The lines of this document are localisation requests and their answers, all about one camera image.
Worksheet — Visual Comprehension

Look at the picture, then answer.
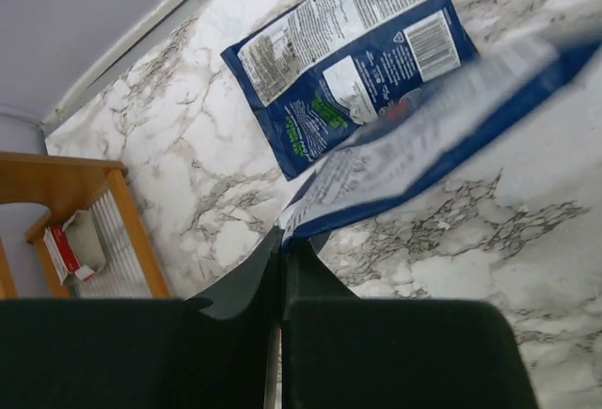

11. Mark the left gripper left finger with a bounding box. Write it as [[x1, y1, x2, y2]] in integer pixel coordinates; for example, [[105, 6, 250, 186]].
[[1, 228, 281, 408]]

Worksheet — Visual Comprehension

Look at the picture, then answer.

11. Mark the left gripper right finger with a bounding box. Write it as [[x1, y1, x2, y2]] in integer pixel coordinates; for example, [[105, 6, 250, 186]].
[[281, 242, 537, 408]]

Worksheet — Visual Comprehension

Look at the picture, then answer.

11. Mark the blue snack bag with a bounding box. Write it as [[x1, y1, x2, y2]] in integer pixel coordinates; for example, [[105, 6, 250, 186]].
[[279, 25, 601, 245], [222, 0, 477, 180]]

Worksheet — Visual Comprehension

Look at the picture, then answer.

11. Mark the red white small box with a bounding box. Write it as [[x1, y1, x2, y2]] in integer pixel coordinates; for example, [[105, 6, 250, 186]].
[[43, 211, 107, 286]]

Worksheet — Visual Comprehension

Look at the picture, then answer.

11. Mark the wooden dish rack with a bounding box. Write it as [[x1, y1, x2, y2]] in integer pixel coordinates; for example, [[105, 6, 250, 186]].
[[1, 152, 171, 299]]

